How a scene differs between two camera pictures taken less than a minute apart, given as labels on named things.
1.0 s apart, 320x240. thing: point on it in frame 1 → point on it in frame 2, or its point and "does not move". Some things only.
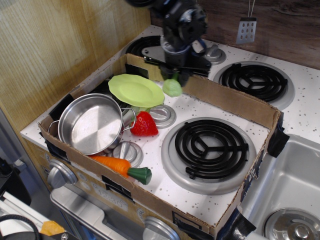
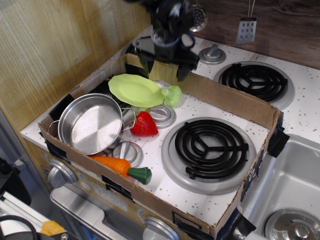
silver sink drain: [291, 224] does not move
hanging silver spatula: [247, 29] does not move
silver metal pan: [93, 124] does not move
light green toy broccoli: [172, 87] → [172, 95]
